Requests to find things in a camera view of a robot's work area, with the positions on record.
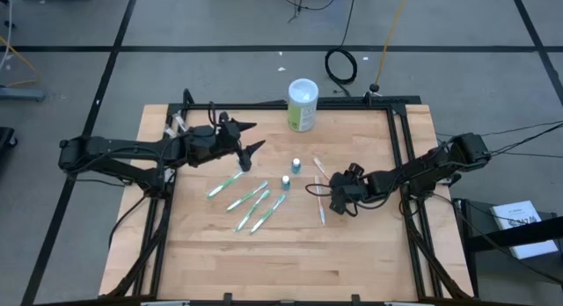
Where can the white green wipes canister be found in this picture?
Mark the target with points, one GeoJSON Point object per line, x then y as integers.
{"type": "Point", "coordinates": [302, 108]}

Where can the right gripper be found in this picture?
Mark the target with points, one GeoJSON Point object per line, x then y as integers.
{"type": "Point", "coordinates": [347, 187]}

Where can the small teal mouthwash bottle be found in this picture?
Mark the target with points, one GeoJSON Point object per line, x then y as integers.
{"type": "Point", "coordinates": [286, 184]}
{"type": "Point", "coordinates": [296, 167]}

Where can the green toothbrush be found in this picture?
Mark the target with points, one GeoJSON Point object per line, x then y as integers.
{"type": "Point", "coordinates": [253, 210]}
{"type": "Point", "coordinates": [246, 196]}
{"type": "Point", "coordinates": [224, 186]}
{"type": "Point", "coordinates": [268, 214]}

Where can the black side stand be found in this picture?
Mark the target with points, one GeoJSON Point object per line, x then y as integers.
{"type": "Point", "coordinates": [506, 238]}

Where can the orange toothbrush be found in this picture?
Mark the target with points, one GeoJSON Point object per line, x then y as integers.
{"type": "Point", "coordinates": [320, 166]}
{"type": "Point", "coordinates": [178, 120]}
{"type": "Point", "coordinates": [320, 205]}

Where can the white booklet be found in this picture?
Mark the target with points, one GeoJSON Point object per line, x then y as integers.
{"type": "Point", "coordinates": [506, 211]}

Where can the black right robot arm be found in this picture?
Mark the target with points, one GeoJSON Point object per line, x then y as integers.
{"type": "Point", "coordinates": [422, 167]}

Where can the black aluminium table frame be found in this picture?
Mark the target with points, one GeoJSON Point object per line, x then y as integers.
{"type": "Point", "coordinates": [246, 106]}

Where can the black table clamp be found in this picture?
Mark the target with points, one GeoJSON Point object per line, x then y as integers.
{"type": "Point", "coordinates": [355, 298]}
{"type": "Point", "coordinates": [227, 297]}

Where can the black object on floor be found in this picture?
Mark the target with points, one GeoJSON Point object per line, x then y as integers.
{"type": "Point", "coordinates": [6, 136]}

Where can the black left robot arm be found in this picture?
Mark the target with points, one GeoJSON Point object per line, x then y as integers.
{"type": "Point", "coordinates": [114, 150]}

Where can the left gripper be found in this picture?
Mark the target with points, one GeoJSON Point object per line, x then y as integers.
{"type": "Point", "coordinates": [224, 141]}

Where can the grey floor base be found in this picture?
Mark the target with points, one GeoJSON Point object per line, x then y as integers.
{"type": "Point", "coordinates": [22, 94]}

